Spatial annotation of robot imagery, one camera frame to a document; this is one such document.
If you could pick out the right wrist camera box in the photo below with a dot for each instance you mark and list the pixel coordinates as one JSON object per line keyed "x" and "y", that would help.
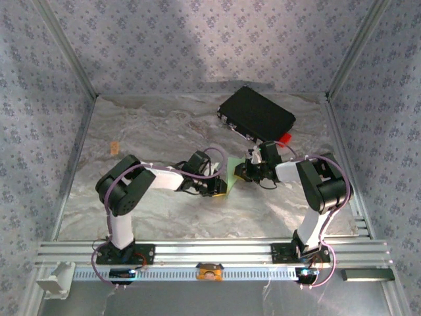
{"x": 255, "y": 157}

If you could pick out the black hard case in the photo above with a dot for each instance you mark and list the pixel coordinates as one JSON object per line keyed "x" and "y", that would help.
{"x": 256, "y": 115}

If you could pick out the light green paper sheet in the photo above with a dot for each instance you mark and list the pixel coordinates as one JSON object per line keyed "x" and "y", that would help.
{"x": 231, "y": 168}

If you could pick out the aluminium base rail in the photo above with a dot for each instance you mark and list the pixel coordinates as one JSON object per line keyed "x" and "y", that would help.
{"x": 213, "y": 251}

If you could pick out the small orange sticker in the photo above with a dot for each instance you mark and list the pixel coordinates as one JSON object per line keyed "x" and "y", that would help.
{"x": 114, "y": 148}

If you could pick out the orange cartoon figure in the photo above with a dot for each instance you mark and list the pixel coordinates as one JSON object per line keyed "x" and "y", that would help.
{"x": 210, "y": 273}

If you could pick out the white plastic bracket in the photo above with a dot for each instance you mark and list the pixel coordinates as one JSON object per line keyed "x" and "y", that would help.
{"x": 54, "y": 279}

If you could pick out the small black controller board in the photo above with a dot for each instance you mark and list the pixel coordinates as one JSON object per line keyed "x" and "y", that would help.
{"x": 121, "y": 274}
{"x": 306, "y": 274}

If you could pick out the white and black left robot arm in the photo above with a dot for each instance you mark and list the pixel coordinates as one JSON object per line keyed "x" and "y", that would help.
{"x": 120, "y": 230}

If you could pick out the aluminium frame post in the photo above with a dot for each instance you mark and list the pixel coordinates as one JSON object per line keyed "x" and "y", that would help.
{"x": 358, "y": 44}
{"x": 65, "y": 44}

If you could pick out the aluminium table side rail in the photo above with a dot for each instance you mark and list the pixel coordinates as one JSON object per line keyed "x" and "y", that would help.
{"x": 338, "y": 130}
{"x": 75, "y": 164}

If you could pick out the red block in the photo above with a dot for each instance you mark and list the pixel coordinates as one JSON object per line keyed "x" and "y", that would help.
{"x": 286, "y": 138}

